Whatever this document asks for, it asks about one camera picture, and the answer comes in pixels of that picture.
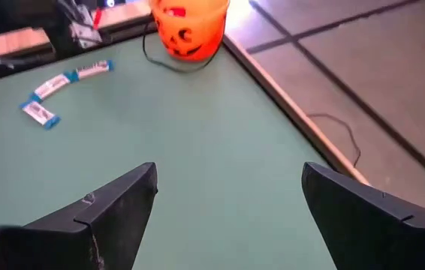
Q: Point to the orange pumpkin bucket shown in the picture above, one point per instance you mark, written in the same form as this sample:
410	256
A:
190	33

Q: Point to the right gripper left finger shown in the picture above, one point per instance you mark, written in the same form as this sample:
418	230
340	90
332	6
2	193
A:
115	225

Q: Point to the green table mat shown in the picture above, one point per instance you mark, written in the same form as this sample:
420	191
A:
216	150

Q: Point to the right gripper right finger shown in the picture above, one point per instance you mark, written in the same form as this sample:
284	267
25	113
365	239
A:
366	232

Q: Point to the red candy bag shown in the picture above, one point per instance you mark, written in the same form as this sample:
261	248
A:
175	11

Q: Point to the blue white candy bar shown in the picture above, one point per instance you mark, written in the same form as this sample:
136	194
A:
40	114
51	86
94	69

